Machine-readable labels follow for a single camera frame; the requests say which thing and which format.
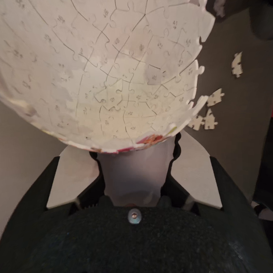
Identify colourful 3D puzzle ball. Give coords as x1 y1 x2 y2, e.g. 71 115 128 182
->
0 0 216 154

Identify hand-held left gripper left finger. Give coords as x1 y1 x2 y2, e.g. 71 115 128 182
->
46 145 106 209

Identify person's dark clothing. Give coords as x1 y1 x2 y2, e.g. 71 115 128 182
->
253 85 273 273

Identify joined white puzzle pieces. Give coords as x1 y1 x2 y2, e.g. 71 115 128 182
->
188 115 204 131

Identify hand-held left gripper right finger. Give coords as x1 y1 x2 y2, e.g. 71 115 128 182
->
161 130 222 210

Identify white puzzle piece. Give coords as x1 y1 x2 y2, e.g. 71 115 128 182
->
231 52 243 78
204 108 218 130
207 88 225 107

